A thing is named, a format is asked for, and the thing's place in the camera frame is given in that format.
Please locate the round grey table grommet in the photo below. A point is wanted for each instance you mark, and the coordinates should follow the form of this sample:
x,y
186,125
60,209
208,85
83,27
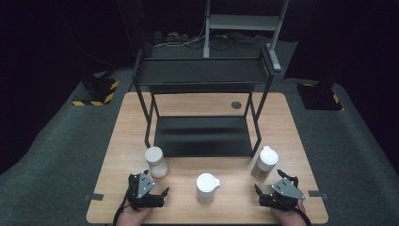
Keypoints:
x,y
236,105

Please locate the person's right hand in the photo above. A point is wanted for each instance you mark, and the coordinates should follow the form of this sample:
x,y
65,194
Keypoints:
x,y
287,217

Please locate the person's left hand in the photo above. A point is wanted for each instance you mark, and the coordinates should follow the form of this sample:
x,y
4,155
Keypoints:
x,y
135,217

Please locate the spout-lid jar of brown powder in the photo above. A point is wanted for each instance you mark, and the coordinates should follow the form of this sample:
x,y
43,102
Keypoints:
x,y
266,161

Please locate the black two-tier metal rack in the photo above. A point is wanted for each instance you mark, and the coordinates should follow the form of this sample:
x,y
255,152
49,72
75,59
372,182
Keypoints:
x,y
200,135

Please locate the white spout-lid jar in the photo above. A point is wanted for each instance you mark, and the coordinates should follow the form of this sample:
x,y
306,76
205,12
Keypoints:
x,y
206,186

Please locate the black power strip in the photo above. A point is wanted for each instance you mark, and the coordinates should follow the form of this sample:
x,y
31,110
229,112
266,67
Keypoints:
x,y
171,36

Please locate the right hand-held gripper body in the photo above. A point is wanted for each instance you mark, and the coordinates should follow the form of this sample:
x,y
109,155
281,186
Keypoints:
x,y
287,190

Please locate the flat-lid jar of white granules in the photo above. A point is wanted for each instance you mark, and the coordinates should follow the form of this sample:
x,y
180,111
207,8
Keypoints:
x,y
156,163

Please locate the yellow-black striped stand base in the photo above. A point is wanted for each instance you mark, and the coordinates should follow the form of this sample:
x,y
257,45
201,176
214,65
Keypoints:
x,y
100,92
320,97

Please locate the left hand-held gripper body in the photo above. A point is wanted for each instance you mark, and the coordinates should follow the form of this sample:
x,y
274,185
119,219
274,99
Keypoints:
x,y
145,185

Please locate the grey metal stand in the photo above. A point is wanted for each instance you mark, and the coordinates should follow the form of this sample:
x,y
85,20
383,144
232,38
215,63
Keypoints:
x,y
243,22

